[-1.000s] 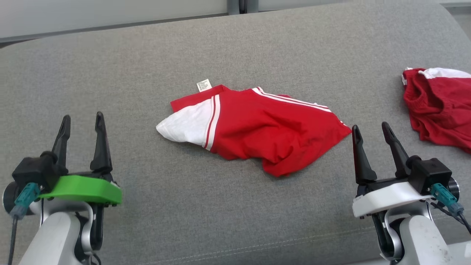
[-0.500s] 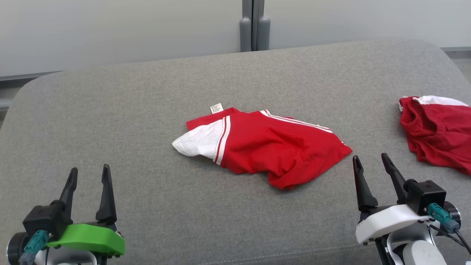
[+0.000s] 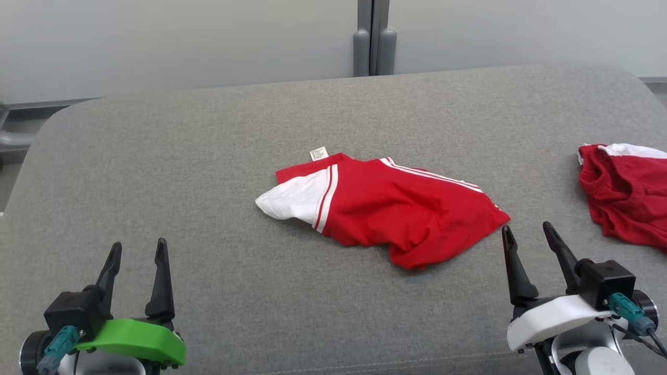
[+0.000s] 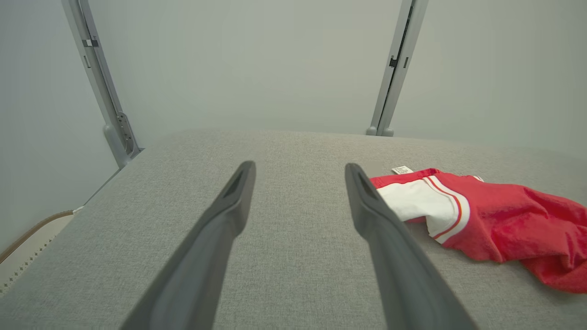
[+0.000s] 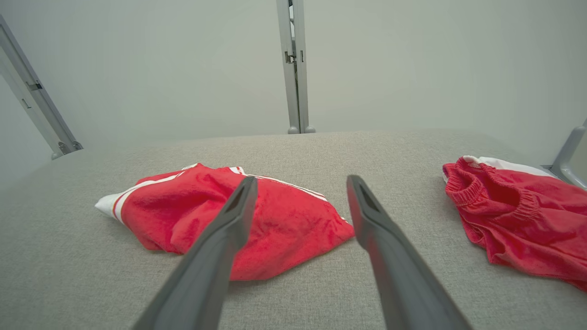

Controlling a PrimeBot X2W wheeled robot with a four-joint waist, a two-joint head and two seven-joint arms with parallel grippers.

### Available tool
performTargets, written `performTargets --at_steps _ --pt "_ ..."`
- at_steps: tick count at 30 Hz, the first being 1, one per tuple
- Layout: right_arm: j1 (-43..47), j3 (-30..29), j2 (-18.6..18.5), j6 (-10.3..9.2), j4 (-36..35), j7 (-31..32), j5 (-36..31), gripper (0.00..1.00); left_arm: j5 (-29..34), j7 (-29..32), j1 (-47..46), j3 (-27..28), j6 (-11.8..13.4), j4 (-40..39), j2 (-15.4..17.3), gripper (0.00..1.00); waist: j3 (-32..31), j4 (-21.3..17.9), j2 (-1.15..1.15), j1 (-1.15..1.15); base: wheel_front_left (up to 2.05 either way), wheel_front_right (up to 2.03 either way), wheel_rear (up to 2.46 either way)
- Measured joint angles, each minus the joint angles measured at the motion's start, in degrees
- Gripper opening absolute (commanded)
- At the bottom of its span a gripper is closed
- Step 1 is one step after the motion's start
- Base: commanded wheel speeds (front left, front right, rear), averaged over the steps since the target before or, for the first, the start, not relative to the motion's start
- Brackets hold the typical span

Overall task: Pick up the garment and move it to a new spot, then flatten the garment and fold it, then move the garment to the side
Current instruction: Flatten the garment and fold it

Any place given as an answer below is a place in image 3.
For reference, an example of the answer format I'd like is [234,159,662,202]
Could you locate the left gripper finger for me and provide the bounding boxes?
[145,238,176,321]
[96,242,123,314]

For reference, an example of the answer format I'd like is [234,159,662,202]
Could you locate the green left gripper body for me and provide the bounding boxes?
[75,318,187,375]

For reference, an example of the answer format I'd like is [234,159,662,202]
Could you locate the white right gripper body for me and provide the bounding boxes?
[506,294,628,375]

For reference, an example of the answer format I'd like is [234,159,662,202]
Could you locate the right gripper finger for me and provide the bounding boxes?
[542,221,582,294]
[501,225,539,307]

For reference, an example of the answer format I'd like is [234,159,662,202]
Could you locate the red shorts with white stripes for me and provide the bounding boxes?
[577,143,667,254]

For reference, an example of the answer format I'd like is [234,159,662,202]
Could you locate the red basketball jersey white sleeves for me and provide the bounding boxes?
[255,147,512,272]

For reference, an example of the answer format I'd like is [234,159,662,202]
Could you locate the grey fabric sofa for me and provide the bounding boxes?
[0,64,667,375]

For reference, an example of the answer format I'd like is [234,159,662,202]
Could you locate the teal right camera connector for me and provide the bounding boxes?
[609,292,657,336]

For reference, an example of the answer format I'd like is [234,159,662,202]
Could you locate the teal camera connector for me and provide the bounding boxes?
[37,325,87,375]
[609,292,657,336]

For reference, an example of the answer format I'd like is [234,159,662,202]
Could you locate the teal left camera connector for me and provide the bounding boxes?
[37,325,87,375]

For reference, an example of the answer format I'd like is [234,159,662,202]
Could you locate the black right camera cable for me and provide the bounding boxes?
[612,322,667,361]

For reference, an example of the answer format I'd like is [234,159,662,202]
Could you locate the grey metal floor rail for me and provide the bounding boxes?
[0,98,101,158]

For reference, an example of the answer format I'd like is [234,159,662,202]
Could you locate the grey partition frame post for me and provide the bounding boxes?
[353,0,372,78]
[374,0,398,77]

